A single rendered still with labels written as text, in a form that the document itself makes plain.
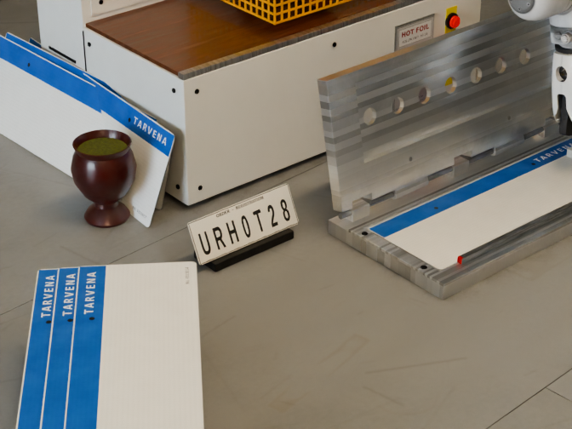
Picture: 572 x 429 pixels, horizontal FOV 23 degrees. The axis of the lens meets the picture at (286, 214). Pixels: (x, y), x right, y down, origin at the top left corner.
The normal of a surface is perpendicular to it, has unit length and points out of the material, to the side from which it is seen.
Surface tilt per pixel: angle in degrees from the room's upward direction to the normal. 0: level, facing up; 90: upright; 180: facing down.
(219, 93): 90
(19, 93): 63
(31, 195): 0
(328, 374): 0
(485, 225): 0
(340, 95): 78
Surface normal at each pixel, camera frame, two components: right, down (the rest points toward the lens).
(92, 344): 0.00, -0.87
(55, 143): -0.66, -0.10
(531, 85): 0.63, 0.20
